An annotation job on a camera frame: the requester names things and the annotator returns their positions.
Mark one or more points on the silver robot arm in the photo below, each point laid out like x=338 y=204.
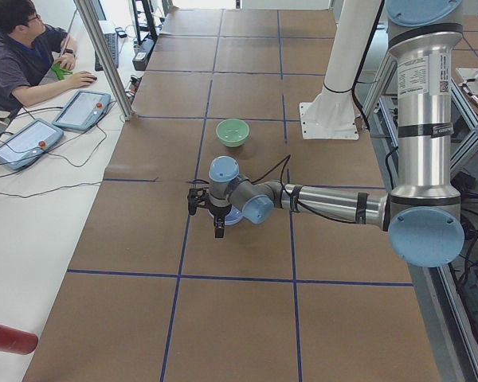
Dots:
x=422 y=213

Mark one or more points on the green bowl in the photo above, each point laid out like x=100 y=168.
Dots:
x=232 y=132

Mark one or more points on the near blue teach pendant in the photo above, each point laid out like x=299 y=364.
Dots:
x=26 y=146

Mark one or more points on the seated man in grey shirt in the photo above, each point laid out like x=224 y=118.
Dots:
x=28 y=49

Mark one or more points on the red cylinder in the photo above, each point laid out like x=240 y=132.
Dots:
x=17 y=341

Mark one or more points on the aluminium frame post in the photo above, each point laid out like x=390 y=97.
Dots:
x=92 y=25

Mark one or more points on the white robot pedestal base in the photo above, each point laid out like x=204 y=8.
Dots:
x=331 y=115

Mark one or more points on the far blue teach pendant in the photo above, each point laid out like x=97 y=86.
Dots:
x=82 y=111

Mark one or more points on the blue teach pendant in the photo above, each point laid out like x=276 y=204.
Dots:
x=82 y=111
x=26 y=146

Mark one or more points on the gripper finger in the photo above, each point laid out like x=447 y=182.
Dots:
x=219 y=228

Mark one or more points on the blue bowl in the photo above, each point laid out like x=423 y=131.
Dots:
x=233 y=217

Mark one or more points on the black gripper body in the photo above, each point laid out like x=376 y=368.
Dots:
x=219 y=213

